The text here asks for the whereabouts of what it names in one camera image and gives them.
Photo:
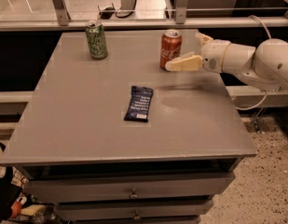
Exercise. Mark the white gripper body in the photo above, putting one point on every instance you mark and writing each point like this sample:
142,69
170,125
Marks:
212,56

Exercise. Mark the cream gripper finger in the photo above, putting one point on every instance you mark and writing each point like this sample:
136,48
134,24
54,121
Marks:
202,39
187,62

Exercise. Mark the red coke can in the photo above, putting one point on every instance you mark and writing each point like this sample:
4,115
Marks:
171,42

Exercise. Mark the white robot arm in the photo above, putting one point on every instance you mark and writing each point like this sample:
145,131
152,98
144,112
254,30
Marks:
264,67

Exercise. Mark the green soda can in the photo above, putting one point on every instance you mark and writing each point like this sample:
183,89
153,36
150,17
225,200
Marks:
96,40

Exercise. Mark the blue snack bar packet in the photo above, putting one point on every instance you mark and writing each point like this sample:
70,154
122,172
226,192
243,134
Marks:
139,105

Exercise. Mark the black object behind railing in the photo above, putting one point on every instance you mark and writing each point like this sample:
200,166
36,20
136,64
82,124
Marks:
107,13

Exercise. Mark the grey drawer cabinet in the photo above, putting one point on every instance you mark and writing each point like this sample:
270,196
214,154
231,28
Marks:
121,141

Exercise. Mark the top grey drawer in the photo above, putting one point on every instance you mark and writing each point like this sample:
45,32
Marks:
129,187

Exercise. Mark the grey drawer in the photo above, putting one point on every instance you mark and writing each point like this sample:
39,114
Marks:
104,211
129,187

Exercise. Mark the penguin plush toy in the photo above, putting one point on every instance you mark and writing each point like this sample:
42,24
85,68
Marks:
11,204

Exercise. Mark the metal railing frame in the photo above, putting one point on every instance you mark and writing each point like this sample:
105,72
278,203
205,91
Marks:
65,15

